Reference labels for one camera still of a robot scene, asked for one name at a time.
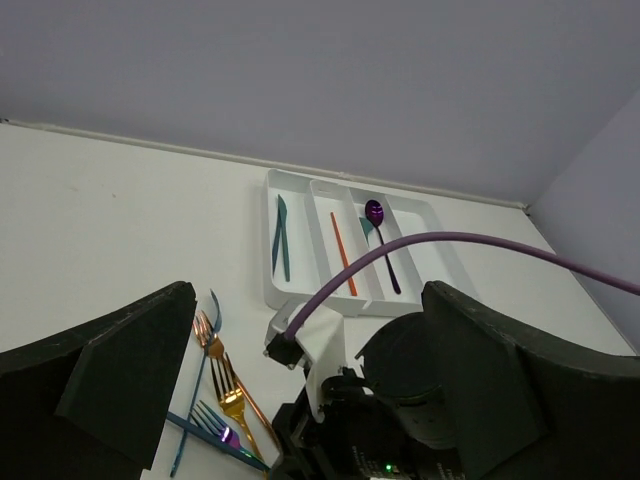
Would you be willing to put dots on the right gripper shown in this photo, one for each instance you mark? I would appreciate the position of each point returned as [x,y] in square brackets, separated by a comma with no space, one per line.
[388,422]

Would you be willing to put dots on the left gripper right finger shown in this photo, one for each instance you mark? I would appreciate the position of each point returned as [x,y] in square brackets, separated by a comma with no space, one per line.
[527,404]

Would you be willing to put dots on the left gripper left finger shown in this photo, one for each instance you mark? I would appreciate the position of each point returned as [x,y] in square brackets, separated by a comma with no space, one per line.
[90,402]

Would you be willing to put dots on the dark blue metal fork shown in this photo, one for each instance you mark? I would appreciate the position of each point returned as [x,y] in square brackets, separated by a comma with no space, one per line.
[215,441]

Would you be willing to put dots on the orange chopstick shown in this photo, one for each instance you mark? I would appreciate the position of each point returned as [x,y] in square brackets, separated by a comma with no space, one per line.
[343,255]

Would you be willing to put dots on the teal plastic spoon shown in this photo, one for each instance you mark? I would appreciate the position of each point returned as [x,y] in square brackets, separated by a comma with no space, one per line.
[367,228]

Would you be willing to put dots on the dark blue plastic knife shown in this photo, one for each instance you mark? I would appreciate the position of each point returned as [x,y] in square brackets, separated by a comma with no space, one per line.
[275,247]

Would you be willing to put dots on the purple metal spoon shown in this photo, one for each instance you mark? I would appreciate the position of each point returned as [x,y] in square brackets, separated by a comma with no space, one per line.
[374,213]

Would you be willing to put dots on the teal plastic knife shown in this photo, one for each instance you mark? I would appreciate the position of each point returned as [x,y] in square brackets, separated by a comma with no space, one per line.
[282,221]

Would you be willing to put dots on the iridescent rainbow fork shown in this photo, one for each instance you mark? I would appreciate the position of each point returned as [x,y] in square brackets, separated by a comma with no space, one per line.
[205,417]

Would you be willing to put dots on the rose gold fork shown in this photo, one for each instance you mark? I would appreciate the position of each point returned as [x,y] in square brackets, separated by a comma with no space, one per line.
[217,351]

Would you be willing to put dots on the gold ornate fork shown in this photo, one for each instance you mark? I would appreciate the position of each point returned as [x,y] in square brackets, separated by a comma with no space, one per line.
[231,398]

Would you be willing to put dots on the blue plastic fork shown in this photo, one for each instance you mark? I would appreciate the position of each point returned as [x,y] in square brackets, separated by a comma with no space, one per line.
[200,370]

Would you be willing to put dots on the white cutlery tray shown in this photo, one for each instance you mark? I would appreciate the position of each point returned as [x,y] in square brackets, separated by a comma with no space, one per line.
[315,257]

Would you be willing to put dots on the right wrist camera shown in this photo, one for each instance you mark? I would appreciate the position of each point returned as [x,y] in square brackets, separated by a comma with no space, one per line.
[318,347]

